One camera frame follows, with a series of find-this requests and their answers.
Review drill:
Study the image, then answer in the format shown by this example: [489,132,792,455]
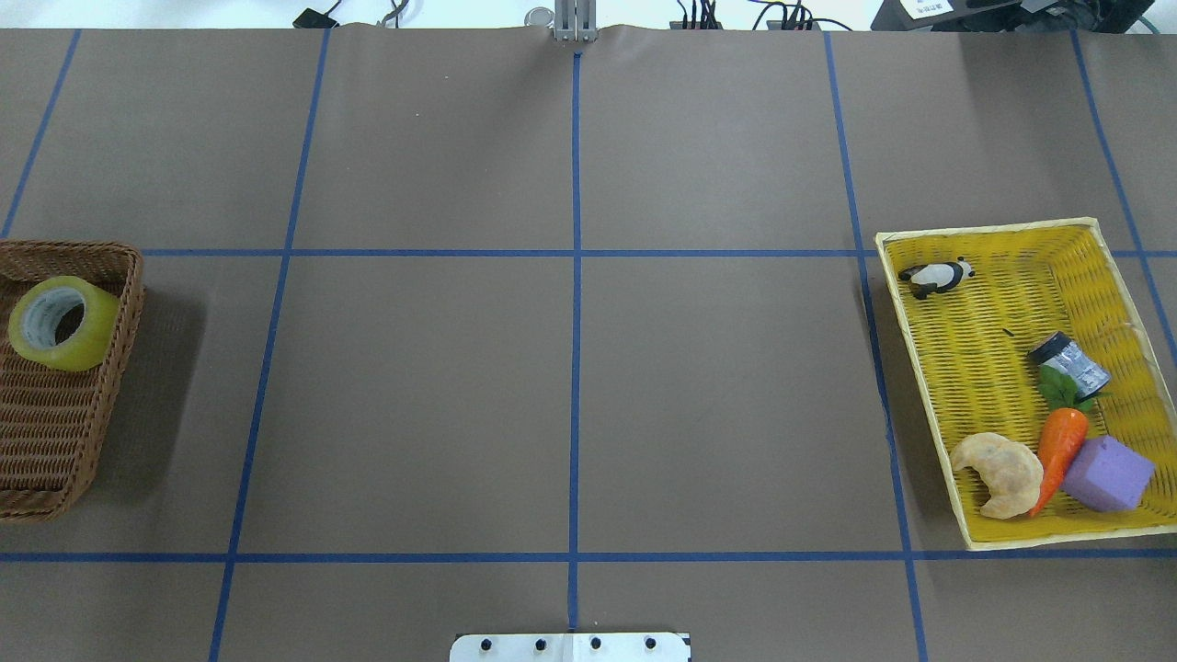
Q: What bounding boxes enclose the toy croissant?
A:
[949,432,1046,519]

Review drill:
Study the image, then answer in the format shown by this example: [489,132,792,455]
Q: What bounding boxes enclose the small black device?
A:
[291,7,340,29]

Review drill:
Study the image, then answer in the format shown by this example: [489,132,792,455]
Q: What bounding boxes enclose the brown wicker basket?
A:
[1,240,144,523]

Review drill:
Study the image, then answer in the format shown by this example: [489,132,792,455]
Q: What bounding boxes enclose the toy carrot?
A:
[1028,365,1093,517]

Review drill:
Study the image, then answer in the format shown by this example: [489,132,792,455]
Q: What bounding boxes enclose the black laptop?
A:
[870,1,1155,34]

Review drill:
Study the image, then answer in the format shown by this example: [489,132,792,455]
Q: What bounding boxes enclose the yellow tape roll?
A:
[7,274,120,372]

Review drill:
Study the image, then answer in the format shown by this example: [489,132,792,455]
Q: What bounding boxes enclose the purple foam block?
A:
[1062,435,1156,512]

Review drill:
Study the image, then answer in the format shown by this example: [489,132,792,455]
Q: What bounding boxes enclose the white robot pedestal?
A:
[448,633,692,661]

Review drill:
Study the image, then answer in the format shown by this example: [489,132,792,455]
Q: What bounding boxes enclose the panda toy figure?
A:
[898,257,977,302]

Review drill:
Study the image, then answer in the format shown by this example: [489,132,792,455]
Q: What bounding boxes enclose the yellow plastic basket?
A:
[875,217,1173,552]

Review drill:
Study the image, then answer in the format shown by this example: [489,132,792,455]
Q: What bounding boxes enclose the aluminium frame post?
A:
[552,0,600,44]

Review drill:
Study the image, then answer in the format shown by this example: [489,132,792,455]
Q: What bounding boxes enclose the small dark can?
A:
[1026,331,1113,402]

